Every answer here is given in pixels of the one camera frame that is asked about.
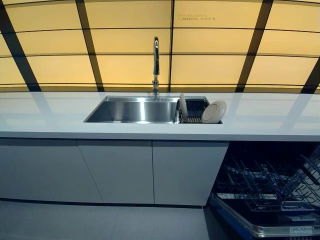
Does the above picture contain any white cabinet door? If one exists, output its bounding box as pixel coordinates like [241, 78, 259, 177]
[151, 140, 230, 207]
[76, 140, 156, 205]
[0, 138, 105, 204]

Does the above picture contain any cream round plate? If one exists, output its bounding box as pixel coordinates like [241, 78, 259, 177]
[178, 92, 189, 124]
[201, 100, 228, 124]

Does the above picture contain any chrome gooseneck kitchen faucet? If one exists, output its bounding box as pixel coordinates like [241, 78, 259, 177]
[151, 35, 161, 101]

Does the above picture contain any black dish drain rack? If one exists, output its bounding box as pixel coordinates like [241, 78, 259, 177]
[174, 97, 223, 125]

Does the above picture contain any stainless steel sink basin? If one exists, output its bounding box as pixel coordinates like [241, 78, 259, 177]
[83, 95, 224, 125]

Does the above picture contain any dishwasher wire grid shelf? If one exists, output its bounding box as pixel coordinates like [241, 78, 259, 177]
[301, 144, 320, 182]

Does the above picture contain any dishwasher wire basket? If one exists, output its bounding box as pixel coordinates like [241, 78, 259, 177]
[216, 149, 320, 214]

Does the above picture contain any dishwasher door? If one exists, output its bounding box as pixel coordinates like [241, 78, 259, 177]
[208, 191, 320, 240]

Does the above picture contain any dark cabinet plinth strip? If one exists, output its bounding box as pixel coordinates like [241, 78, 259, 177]
[0, 198, 204, 209]

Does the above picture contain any dishwasher detergent dispenser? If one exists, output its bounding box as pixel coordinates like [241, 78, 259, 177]
[280, 200, 316, 214]

